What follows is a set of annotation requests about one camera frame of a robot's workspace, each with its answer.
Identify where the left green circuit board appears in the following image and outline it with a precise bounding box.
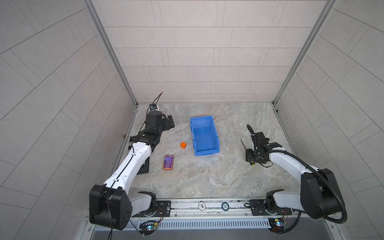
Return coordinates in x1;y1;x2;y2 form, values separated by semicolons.
140;221;159;235

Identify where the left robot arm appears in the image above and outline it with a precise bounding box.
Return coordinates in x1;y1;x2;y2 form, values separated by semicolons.
89;110;175;230

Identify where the black white checkerboard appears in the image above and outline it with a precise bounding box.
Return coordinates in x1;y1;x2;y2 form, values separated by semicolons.
128;136;150;175

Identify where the black round rail knob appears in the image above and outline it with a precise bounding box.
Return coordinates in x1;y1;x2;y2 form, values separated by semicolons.
221;202;230;212

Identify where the green circuit board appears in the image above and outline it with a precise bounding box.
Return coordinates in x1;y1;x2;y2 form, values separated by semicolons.
268;218;286;232
140;221;159;235

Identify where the white round rail knob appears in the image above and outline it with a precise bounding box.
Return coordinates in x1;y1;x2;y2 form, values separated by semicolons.
198;201;206;211

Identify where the purple orange card packet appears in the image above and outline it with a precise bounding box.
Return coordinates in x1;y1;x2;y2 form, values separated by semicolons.
163;155;175;170

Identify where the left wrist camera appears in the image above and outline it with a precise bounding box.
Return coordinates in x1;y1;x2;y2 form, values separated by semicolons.
149;103;159;111

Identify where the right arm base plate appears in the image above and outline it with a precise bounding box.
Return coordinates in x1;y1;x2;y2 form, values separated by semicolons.
244;199;293;216

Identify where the right green circuit board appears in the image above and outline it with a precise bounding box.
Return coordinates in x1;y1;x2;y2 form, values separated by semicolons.
268;218;286;232

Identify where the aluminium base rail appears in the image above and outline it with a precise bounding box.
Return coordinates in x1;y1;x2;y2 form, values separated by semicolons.
85;196;335;221

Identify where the blue plastic bin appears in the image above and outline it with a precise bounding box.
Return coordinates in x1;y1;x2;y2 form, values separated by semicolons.
190;116;220;157

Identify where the black yellow screwdriver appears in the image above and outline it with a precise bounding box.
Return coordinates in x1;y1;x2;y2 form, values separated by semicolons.
241;140;256;166

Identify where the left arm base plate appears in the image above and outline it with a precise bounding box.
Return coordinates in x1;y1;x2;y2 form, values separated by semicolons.
134;201;172;218

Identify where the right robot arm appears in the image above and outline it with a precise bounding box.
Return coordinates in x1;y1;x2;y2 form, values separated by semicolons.
246;125;348;224

